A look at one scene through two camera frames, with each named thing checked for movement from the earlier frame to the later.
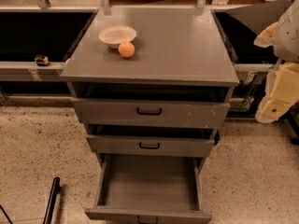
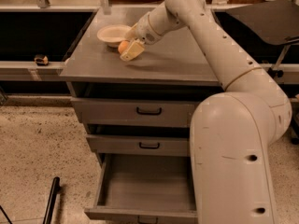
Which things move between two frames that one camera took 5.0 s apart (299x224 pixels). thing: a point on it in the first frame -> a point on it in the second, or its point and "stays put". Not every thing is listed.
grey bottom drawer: (149, 189) stays put
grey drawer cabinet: (163, 105) stays put
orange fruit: (126, 49) stays put
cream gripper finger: (266, 37) -> (144, 30)
